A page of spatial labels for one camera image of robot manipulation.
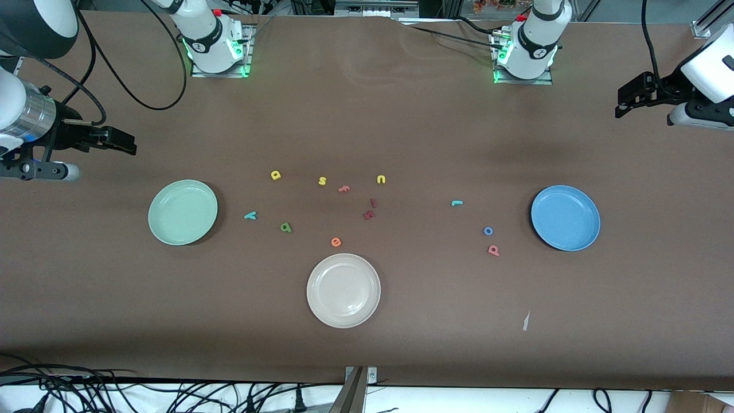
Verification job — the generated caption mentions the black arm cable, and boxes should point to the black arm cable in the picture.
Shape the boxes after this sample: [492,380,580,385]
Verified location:
[11,0,189,127]
[639,0,671,98]

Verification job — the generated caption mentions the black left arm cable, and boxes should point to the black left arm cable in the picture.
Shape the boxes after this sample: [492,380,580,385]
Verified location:
[639,0,671,98]

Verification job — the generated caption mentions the cardboard box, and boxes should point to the cardboard box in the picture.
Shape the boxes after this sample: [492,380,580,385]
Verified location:
[668,391,734,413]

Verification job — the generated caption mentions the blue plate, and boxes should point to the blue plate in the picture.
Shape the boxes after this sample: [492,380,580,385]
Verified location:
[530,185,601,252]

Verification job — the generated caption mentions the aluminium frame rail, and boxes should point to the aluminium frame rail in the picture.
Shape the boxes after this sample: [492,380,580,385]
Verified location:
[691,0,734,40]

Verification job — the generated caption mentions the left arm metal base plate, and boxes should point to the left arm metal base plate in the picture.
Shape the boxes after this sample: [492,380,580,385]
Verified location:
[492,32,554,85]

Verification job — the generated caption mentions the green plate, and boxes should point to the green plate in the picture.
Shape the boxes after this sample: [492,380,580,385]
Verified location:
[148,180,219,246]

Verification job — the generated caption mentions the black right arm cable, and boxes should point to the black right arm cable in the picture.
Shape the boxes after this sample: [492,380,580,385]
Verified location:
[11,0,189,127]

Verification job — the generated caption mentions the silver table edge bracket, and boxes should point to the silver table edge bracket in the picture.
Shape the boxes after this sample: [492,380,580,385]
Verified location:
[344,366,378,385]

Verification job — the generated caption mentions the silver metal box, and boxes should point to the silver metal box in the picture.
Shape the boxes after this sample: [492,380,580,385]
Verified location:
[334,0,419,18]

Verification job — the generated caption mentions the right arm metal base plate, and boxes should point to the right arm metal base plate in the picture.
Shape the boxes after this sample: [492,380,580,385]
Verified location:
[190,23,254,78]

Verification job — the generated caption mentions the orange dried flowers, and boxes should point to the orange dried flowers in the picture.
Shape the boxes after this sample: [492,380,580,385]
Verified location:
[473,0,520,14]

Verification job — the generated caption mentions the thin black base cable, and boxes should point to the thin black base cable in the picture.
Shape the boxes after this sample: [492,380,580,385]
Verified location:
[410,17,505,49]

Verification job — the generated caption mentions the black cable bundle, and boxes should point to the black cable bundle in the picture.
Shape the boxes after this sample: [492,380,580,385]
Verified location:
[0,353,345,413]

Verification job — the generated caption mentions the beige plate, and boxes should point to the beige plate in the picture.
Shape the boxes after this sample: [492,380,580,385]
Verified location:
[306,253,381,329]

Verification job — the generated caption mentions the grey metal post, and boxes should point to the grey metal post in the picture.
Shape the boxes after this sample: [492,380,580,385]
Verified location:
[328,367,368,413]

